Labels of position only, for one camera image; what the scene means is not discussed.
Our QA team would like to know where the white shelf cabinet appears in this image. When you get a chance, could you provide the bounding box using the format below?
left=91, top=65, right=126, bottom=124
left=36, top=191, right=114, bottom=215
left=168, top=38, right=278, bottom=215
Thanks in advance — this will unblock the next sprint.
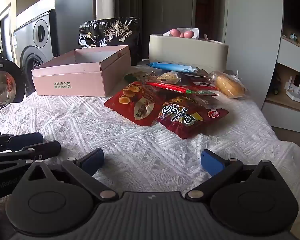
left=261, top=0, right=300, bottom=135

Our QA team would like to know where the large red black-script snack bag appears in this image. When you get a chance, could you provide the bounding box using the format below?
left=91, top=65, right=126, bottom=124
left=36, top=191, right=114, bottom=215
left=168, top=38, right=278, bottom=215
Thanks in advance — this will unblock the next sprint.
left=156, top=95, right=229, bottom=139

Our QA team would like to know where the bread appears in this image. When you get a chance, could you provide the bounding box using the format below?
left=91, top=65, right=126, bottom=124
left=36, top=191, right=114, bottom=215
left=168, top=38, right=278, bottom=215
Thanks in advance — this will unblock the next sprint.
left=211, top=70, right=248, bottom=100

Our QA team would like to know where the white router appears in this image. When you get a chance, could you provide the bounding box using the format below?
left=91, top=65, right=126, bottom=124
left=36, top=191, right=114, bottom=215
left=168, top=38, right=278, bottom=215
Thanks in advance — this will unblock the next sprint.
left=284, top=76, right=300, bottom=103

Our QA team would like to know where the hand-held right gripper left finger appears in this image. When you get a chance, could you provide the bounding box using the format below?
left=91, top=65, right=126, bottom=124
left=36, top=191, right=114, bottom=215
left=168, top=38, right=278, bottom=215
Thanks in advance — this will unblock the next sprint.
left=27, top=148, right=119, bottom=202

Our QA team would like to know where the pink cardboard box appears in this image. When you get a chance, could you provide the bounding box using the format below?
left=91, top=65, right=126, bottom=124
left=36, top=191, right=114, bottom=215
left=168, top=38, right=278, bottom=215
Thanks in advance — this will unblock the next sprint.
left=31, top=45, right=132, bottom=97

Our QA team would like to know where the dark green snack packet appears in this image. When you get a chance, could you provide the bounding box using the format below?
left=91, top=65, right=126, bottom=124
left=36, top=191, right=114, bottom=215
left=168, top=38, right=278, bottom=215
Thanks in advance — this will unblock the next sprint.
left=124, top=71, right=163, bottom=83

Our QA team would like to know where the dark wooden door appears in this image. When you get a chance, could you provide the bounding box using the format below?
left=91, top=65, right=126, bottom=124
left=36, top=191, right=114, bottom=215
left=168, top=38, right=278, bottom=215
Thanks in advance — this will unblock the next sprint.
left=195, top=0, right=217, bottom=40

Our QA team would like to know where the small dark red snack packet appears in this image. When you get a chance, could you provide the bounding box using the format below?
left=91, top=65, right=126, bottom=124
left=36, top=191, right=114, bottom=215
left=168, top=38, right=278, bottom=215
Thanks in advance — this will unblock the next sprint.
left=180, top=75, right=219, bottom=92

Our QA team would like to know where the small yellow snack packet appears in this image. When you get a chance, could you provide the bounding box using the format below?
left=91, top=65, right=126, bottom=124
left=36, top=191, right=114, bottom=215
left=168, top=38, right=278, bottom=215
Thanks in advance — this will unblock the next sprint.
left=156, top=71, right=182, bottom=85

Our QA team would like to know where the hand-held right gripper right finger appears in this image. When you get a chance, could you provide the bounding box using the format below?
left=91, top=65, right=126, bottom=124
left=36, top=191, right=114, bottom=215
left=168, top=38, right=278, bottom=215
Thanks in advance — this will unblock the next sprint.
left=185, top=149, right=275, bottom=202

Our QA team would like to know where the red cookie snack bag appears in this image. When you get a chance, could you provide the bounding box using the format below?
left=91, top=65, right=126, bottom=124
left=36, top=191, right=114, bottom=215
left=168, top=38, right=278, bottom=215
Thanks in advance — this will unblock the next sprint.
left=104, top=81, right=165, bottom=127

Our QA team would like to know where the long red green snack packet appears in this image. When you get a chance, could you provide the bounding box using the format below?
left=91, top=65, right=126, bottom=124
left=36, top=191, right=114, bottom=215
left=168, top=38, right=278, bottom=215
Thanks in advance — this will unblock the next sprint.
left=146, top=81, right=220, bottom=97

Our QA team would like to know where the black patterned snack bag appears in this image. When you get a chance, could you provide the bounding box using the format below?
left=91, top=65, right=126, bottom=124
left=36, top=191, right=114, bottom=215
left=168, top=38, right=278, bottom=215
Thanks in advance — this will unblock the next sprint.
left=79, top=17, right=140, bottom=67

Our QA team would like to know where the grey washing machine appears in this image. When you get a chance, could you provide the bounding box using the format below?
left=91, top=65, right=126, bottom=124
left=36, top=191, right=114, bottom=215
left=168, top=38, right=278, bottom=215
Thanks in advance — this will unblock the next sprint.
left=14, top=9, right=58, bottom=98

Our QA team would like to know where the round black framed mirror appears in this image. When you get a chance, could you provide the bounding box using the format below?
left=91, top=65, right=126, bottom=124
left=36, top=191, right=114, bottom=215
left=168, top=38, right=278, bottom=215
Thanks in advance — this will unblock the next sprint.
left=0, top=52, right=25, bottom=117

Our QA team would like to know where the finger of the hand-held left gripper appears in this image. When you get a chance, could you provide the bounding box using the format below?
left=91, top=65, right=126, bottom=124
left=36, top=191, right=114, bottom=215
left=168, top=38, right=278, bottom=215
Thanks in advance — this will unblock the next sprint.
left=0, top=141, right=61, bottom=173
left=0, top=131, right=43, bottom=153

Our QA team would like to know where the blue snack packet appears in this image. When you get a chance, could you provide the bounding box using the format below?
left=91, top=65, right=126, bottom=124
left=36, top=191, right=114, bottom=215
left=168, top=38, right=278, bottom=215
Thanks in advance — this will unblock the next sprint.
left=149, top=62, right=202, bottom=73

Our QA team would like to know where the beige tissue box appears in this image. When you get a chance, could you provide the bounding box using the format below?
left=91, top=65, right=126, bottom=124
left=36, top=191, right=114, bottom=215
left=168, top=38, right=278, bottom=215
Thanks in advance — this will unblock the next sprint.
left=149, top=34, right=229, bottom=73

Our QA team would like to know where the white tissue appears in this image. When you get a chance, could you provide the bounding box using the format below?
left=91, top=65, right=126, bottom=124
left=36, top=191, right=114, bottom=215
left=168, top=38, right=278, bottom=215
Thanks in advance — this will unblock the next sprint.
left=162, top=27, right=200, bottom=40

